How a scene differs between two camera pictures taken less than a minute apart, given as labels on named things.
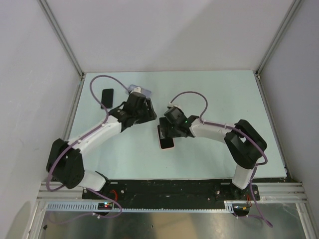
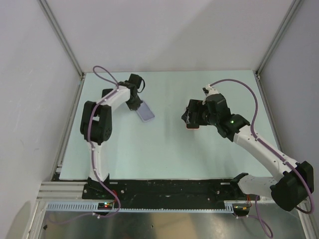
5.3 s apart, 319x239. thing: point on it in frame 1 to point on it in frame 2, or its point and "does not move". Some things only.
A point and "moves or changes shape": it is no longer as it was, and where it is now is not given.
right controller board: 240,209 does not move
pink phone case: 165,143 moves or changes shape
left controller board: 105,205 does not move
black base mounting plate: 172,191 does not move
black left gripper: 149,114 to 133,107
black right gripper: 165,123 to 197,106
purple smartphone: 165,143 moves or changes shape
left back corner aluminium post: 44,3 does not move
